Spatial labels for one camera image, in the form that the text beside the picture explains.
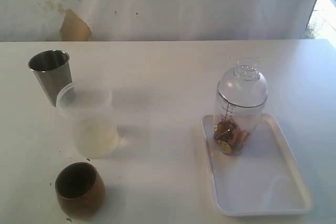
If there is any clear plastic shaker cup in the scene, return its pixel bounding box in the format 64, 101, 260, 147
213, 94, 265, 155

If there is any clear dome shaker lid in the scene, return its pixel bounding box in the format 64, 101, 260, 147
217, 58, 268, 108

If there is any stainless steel cup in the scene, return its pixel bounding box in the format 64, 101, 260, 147
28, 50, 72, 106

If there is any brown wooden cup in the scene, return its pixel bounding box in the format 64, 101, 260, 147
55, 162, 106, 220

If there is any translucent plastic cup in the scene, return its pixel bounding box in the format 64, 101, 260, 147
56, 82, 119, 158

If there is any white rectangular tray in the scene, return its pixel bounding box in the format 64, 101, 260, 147
202, 114, 313, 217

